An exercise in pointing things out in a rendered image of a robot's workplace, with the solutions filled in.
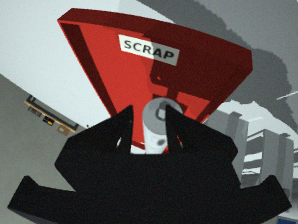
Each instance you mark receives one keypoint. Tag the red scrap tray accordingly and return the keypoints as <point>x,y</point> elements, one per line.
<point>125,69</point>

